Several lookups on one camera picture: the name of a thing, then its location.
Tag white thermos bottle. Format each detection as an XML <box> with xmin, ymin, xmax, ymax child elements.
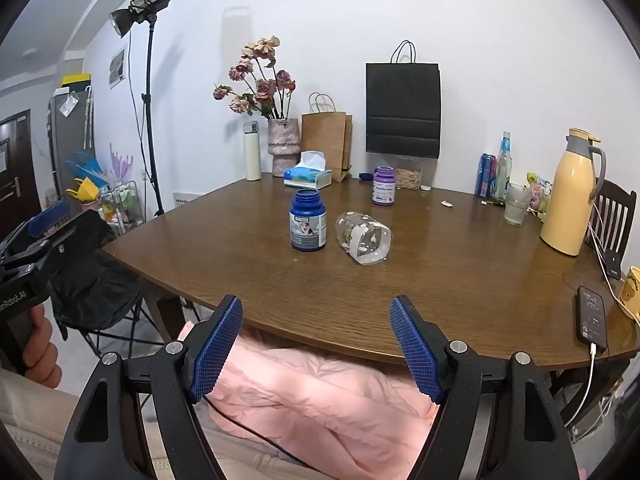
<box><xmin>243</xmin><ymin>120</ymin><xmax>262</xmax><ymax>181</ymax></box>

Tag dark wooden chair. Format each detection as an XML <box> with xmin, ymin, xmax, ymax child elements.
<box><xmin>589</xmin><ymin>178</ymin><xmax>638</xmax><ymax>281</ymax></box>

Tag black smartphone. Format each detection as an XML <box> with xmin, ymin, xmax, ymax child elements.
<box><xmin>576</xmin><ymin>285</ymin><xmax>609</xmax><ymax>353</ymax></box>

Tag brown paper bag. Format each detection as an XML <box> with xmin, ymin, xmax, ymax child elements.
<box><xmin>300</xmin><ymin>92</ymin><xmax>354</xmax><ymax>183</ymax></box>

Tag yellow mug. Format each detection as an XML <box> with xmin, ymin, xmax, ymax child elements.
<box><xmin>619</xmin><ymin>266</ymin><xmax>640</xmax><ymax>322</ymax></box>

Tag grey refrigerator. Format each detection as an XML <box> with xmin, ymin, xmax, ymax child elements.
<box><xmin>47</xmin><ymin>87</ymin><xmax>97</xmax><ymax>207</ymax></box>

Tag clear glass bottle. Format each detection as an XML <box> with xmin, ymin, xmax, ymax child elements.
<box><xmin>494</xmin><ymin>131</ymin><xmax>514</xmax><ymax>202</ymax></box>

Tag blue tissue box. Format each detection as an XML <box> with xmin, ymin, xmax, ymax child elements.
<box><xmin>283</xmin><ymin>150</ymin><xmax>333</xmax><ymax>190</ymax></box>

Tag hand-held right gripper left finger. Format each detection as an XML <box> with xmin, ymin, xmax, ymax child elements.
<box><xmin>54</xmin><ymin>295</ymin><xmax>244</xmax><ymax>480</ymax></box>

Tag black cable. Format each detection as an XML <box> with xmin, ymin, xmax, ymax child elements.
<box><xmin>207</xmin><ymin>402</ymin><xmax>321</xmax><ymax>467</ymax></box>

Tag purple plastic hanger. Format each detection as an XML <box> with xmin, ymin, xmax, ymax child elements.
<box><xmin>109</xmin><ymin>143</ymin><xmax>136</xmax><ymax>188</ymax></box>

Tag black folding chair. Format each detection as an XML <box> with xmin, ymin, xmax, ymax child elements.
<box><xmin>50</xmin><ymin>210</ymin><xmax>173</xmax><ymax>358</ymax></box>

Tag black paper bag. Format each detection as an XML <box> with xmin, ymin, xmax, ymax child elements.
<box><xmin>365</xmin><ymin>40</ymin><xmax>442</xmax><ymax>157</ymax></box>

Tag person's left hand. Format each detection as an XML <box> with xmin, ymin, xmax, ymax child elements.
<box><xmin>22</xmin><ymin>304</ymin><xmax>64</xmax><ymax>389</ymax></box>

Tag dark wooden door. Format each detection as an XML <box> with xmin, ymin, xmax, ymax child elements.
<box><xmin>0</xmin><ymin>109</ymin><xmax>43</xmax><ymax>233</ymax></box>

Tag blue supplement bottle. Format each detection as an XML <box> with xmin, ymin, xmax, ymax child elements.
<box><xmin>289</xmin><ymin>189</ymin><xmax>328</xmax><ymax>253</ymax></box>

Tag black light stand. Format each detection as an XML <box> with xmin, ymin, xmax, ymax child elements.
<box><xmin>127</xmin><ymin>14</ymin><xmax>166</xmax><ymax>217</ymax></box>

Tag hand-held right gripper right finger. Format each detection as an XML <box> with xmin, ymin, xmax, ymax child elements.
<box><xmin>389</xmin><ymin>295</ymin><xmax>577</xmax><ymax>480</ymax></box>

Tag black studio light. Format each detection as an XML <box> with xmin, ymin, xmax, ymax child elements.
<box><xmin>110</xmin><ymin>0</ymin><xmax>173</xmax><ymax>39</ymax></box>

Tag wall poster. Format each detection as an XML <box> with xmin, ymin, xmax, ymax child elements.
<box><xmin>108</xmin><ymin>47</ymin><xmax>126</xmax><ymax>90</ymax></box>

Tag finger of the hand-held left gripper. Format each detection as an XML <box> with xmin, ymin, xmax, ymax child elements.
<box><xmin>0</xmin><ymin>209</ymin><xmax>108</xmax><ymax>286</ymax></box>
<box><xmin>0</xmin><ymin>199</ymin><xmax>72</xmax><ymax>263</ymax></box>

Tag pink padded jacket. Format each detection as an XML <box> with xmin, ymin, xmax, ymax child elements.
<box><xmin>177</xmin><ymin>321</ymin><xmax>446</xmax><ymax>480</ymax></box>

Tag clear drinking glass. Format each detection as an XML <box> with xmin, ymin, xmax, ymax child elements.
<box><xmin>504</xmin><ymin>183</ymin><xmax>531</xmax><ymax>226</ymax></box>

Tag yellow thermos jug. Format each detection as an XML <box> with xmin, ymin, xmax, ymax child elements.
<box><xmin>539</xmin><ymin>128</ymin><xmax>607</xmax><ymax>257</ymax></box>

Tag clear plastic jar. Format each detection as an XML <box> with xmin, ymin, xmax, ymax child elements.
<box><xmin>334</xmin><ymin>211</ymin><xmax>393</xmax><ymax>266</ymax></box>

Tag clear snack container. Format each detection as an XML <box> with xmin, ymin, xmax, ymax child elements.
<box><xmin>395</xmin><ymin>156</ymin><xmax>424</xmax><ymax>191</ymax></box>

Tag pink textured vase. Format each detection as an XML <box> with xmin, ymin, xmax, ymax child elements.
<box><xmin>267</xmin><ymin>117</ymin><xmax>301</xmax><ymax>178</ymax></box>

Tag purple supplement bottle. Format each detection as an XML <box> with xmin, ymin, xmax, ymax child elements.
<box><xmin>371</xmin><ymin>166</ymin><xmax>398</xmax><ymax>207</ymax></box>

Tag white charging cable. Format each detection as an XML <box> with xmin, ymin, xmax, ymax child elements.
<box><xmin>567</xmin><ymin>220</ymin><xmax>640</xmax><ymax>428</ymax></box>

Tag blue drink can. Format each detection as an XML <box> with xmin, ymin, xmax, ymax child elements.
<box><xmin>476</xmin><ymin>153</ymin><xmax>497</xmax><ymax>198</ymax></box>

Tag wire storage cart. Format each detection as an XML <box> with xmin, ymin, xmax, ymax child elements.
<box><xmin>99</xmin><ymin>180</ymin><xmax>147</xmax><ymax>236</ymax></box>

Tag colourful snack packets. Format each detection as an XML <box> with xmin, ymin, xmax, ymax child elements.
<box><xmin>526</xmin><ymin>172</ymin><xmax>553</xmax><ymax>223</ymax></box>

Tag dried pink flowers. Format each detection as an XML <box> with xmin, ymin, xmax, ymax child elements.
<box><xmin>213</xmin><ymin>36</ymin><xmax>297</xmax><ymax>121</ymax></box>

